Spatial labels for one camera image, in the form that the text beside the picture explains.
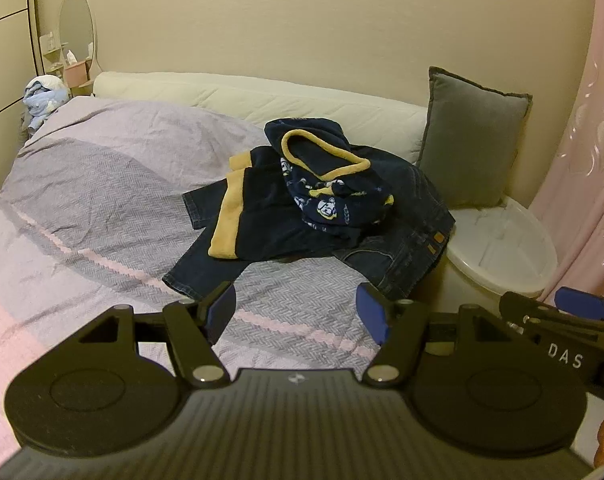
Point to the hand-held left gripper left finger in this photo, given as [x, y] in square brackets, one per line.
[221, 310]

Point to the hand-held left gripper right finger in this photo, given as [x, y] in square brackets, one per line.
[373, 312]

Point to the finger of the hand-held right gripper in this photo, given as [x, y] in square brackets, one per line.
[582, 302]

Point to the navy fleece pants yellow cuffs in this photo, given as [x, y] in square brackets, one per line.
[267, 220]

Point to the dark blue jeans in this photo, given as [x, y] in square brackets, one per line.
[407, 230]

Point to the white lidded bin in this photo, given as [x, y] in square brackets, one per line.
[502, 250]

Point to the pink curtain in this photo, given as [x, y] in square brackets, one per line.
[587, 160]

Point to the grey cushion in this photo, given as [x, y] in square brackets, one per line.
[472, 140]

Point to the cream padded headboard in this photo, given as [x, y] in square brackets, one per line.
[262, 100]

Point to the light blue cloth pile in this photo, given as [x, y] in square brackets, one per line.
[44, 100]

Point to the pink tissue box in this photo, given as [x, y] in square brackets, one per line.
[77, 70]

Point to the small white shelf organizer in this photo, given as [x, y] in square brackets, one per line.
[51, 52]

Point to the oval mirror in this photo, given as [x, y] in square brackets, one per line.
[77, 25]

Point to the cream wardrobe doors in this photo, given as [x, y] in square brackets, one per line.
[4, 60]

